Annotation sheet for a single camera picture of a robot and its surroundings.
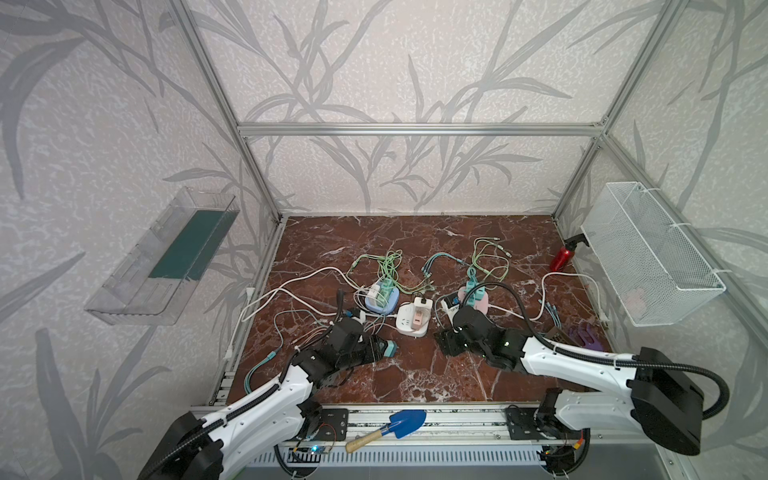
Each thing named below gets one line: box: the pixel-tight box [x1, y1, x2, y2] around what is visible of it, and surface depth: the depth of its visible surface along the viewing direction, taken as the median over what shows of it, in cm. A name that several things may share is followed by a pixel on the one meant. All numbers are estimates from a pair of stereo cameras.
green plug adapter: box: [380, 277, 394, 303], surface depth 93 cm
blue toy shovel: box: [346, 409, 427, 453], surface depth 75 cm
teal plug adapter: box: [384, 340, 399, 358], surface depth 84 cm
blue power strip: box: [365, 280, 400, 315], surface depth 93 cm
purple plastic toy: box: [569, 322, 604, 350], surface depth 91 cm
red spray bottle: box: [550, 233, 590, 272], surface depth 99 cm
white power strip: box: [396, 297, 433, 338], surface depth 90 cm
